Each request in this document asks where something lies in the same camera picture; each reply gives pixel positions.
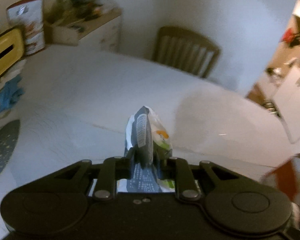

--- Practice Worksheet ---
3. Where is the grey white snack packet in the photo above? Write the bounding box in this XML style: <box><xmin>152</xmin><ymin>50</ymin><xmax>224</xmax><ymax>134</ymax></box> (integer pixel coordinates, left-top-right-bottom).
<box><xmin>117</xmin><ymin>106</ymin><xmax>175</xmax><ymax>193</ymax></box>

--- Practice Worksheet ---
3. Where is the red cardboard box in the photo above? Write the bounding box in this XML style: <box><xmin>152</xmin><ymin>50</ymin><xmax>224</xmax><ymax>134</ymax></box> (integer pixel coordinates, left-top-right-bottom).
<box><xmin>261</xmin><ymin>153</ymin><xmax>300</xmax><ymax>205</ymax></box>

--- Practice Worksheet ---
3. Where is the dark round speckled mat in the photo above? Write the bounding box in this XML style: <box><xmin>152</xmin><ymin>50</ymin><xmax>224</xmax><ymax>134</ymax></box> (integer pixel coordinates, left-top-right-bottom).
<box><xmin>0</xmin><ymin>119</ymin><xmax>20</xmax><ymax>174</ymax></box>

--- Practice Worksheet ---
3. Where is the dark wooden chair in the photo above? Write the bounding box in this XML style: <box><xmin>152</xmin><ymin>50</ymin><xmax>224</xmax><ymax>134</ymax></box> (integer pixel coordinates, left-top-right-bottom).
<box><xmin>152</xmin><ymin>25</ymin><xmax>221</xmax><ymax>79</ymax></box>

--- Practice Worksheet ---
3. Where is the blue cloth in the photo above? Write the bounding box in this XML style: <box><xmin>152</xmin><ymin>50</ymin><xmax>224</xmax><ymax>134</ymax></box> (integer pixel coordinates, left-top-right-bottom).
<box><xmin>0</xmin><ymin>75</ymin><xmax>24</xmax><ymax>113</ymax></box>

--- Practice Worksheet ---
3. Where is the white drawer sideboard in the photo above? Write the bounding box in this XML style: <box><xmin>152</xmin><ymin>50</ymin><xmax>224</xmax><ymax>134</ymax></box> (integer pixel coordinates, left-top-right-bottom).
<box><xmin>59</xmin><ymin>8</ymin><xmax>122</xmax><ymax>53</ymax></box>

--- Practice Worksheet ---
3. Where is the cardboard box on sideboard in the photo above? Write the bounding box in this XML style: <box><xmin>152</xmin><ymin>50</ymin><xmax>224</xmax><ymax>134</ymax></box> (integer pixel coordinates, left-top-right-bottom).
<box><xmin>43</xmin><ymin>21</ymin><xmax>81</xmax><ymax>46</ymax></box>

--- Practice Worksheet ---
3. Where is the yellow tissue box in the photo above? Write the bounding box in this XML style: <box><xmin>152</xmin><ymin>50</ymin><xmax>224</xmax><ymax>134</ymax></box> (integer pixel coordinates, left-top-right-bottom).
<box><xmin>0</xmin><ymin>27</ymin><xmax>25</xmax><ymax>78</ymax></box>

